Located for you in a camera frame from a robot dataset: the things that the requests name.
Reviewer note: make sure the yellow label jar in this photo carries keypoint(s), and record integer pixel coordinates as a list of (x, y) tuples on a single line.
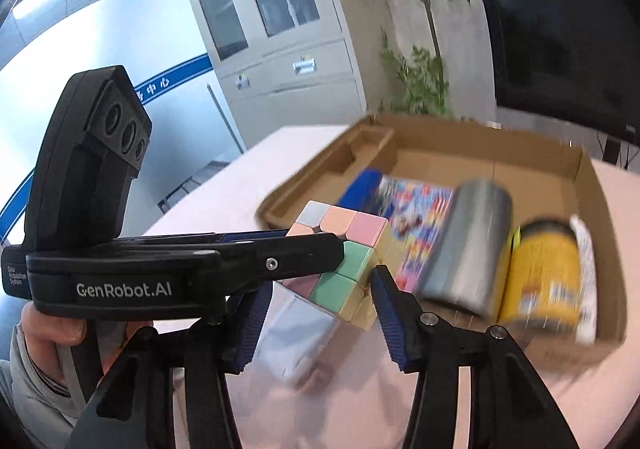
[(542, 274)]

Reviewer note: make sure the small white plastic bottle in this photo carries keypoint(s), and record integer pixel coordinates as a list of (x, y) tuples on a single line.
[(586, 269)]

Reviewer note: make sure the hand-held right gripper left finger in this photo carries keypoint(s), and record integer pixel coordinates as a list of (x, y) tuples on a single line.
[(252, 324)]

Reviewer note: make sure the colourful cartoon game box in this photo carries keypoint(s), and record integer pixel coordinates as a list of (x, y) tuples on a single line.
[(420, 219)]

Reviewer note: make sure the person's left hand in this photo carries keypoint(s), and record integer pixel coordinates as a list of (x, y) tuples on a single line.
[(50, 329)]

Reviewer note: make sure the grey metal cabinet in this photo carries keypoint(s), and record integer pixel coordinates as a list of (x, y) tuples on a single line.
[(280, 54)]

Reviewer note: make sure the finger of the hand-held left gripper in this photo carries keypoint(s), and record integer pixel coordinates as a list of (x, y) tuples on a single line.
[(250, 236), (280, 259)]

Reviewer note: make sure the large cardboard box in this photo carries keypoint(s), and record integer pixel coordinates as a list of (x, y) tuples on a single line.
[(550, 164)]

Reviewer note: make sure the black flat screen television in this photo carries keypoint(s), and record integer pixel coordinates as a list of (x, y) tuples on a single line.
[(550, 29)]

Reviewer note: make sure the tall leafy potted plant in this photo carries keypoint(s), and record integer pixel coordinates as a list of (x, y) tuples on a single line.
[(420, 69)]

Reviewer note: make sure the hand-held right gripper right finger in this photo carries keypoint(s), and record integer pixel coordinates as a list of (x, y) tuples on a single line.
[(392, 324)]

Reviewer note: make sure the silver metal can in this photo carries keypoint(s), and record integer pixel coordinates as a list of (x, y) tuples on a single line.
[(465, 244)]

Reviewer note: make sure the person's left forearm grey sleeve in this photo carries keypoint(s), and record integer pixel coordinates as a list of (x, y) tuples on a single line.
[(30, 389)]

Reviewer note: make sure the pastel puzzle cube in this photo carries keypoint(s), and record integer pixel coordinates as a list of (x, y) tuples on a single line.
[(345, 224)]

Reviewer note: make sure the pink tablecloth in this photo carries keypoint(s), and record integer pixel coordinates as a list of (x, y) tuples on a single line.
[(225, 199)]

